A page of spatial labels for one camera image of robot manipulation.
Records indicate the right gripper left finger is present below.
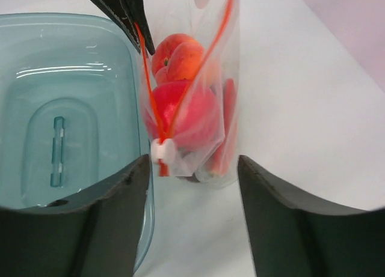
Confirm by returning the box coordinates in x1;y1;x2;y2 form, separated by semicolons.
1;155;150;276

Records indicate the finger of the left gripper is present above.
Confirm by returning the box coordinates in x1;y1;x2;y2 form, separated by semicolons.
90;0;141;53
121;0;155;55

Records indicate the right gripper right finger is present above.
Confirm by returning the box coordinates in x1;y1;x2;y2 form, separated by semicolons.
238;155;384;276

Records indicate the orange toy peach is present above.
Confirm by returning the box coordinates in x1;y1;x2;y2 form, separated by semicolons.
151;33;205;85

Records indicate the toy watermelon slice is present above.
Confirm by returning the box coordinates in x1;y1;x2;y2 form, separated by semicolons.
209;78;238;176

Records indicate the clear orange zip top bag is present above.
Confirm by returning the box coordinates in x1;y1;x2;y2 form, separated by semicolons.
139;0;240;187

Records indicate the blue transparent plastic tub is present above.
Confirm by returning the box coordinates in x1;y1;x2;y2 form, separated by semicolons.
1;13;154;273

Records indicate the red toy apple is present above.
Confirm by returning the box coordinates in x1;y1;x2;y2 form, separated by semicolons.
153;81;221;151

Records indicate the purple toy eggplant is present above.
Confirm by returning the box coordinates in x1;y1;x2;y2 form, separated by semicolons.
176;148;206;183

